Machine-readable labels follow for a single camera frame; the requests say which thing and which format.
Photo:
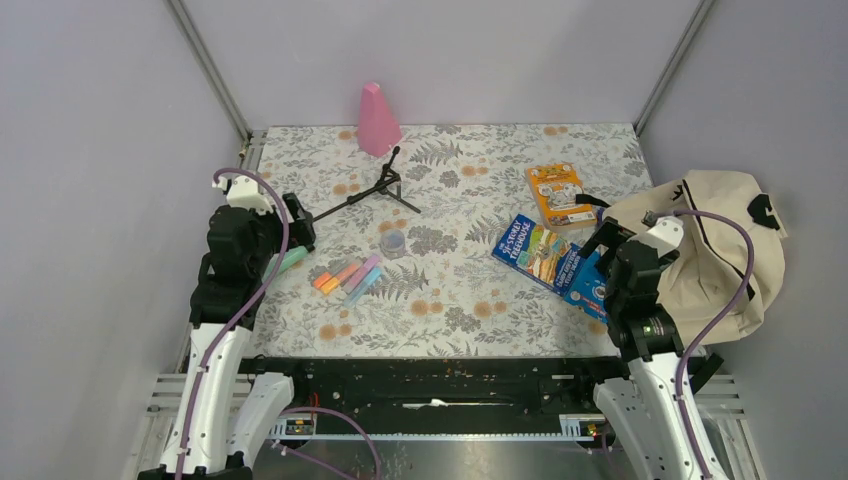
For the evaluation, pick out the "blue Treehouse book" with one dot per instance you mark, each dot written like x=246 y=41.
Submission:
x=538 y=253

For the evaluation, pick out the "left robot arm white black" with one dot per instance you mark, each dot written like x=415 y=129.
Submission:
x=246 y=250

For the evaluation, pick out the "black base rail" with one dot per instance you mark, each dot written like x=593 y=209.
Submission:
x=447 y=396

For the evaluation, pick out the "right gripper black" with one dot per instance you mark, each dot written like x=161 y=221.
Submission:
x=608 y=233

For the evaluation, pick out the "blue highlighter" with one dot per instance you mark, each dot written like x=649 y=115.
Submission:
x=364 y=286

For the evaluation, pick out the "orange children's book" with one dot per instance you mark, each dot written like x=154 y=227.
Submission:
x=554 y=189

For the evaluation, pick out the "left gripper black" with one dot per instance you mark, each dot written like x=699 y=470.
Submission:
x=300 y=231

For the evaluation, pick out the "pink cone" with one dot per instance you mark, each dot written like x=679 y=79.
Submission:
x=378 y=130

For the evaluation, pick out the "mint green tube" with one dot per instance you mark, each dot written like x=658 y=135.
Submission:
x=283 y=261

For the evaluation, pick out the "blue round-logo book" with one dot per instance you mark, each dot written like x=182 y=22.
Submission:
x=585 y=286

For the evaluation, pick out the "black folding tripod stand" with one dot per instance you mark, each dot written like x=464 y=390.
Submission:
x=388 y=184

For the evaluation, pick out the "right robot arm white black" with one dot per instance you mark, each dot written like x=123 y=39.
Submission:
x=650 y=407

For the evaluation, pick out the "pink highlighter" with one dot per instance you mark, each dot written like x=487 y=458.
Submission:
x=359 y=275

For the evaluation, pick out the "cream canvas backpack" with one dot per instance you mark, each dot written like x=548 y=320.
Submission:
x=731 y=263

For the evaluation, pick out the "clear jar of clips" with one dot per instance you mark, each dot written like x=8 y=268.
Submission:
x=393 y=244

